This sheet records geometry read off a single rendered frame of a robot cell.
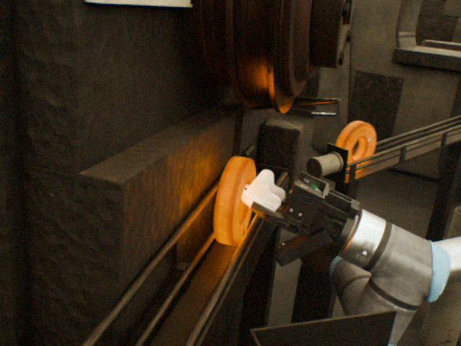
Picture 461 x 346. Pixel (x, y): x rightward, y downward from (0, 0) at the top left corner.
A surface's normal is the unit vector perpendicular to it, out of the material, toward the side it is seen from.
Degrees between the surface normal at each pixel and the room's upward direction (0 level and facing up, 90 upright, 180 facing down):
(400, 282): 79
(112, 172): 0
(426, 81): 90
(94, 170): 0
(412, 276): 83
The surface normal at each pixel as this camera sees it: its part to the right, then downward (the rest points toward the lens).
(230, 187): -0.18, -0.34
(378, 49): -0.51, 0.25
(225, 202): -0.25, 0.00
